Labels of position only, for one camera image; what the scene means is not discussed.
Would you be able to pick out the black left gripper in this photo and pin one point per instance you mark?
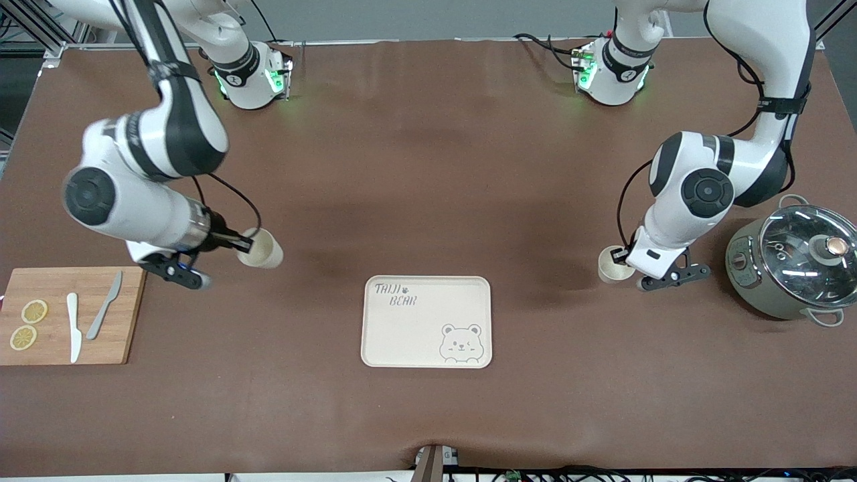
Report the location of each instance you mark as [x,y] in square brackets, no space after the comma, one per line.
[620,255]

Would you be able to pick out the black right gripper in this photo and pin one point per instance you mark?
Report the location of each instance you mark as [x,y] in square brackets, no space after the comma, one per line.
[218,238]

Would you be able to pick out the white IKEA cup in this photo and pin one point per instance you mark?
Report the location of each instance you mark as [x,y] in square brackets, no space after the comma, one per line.
[264,251]
[612,271]

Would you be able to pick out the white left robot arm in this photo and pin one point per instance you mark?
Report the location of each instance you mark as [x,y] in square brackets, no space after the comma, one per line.
[689,194]

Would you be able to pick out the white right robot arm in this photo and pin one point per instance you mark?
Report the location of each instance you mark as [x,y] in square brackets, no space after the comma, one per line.
[140,207]

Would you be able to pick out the grey-green electric cooking pot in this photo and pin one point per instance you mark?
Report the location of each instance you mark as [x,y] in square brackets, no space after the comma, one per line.
[750,268]

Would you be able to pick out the grey plastic knife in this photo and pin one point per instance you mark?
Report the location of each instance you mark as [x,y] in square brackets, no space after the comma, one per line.
[102,311]

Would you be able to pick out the glass pot lid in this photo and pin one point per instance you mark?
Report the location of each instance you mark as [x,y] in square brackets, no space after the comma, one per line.
[797,258]

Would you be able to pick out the white plastic knife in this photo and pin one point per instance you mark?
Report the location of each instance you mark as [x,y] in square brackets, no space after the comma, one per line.
[73,328]

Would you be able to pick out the wooden cutting board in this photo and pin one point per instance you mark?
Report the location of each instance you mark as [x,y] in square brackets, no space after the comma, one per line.
[53,281]

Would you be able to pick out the cream bear print tray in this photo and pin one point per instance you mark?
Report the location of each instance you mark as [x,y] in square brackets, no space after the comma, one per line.
[408,338]

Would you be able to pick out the brown table mat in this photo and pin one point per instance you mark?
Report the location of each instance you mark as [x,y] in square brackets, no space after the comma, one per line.
[428,167]

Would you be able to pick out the yellow lemon slice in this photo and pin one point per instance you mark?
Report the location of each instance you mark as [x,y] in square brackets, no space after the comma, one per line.
[23,338]
[34,311]

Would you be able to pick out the aluminium frame profile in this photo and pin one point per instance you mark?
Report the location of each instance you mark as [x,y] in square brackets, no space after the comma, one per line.
[40,33]
[833,17]

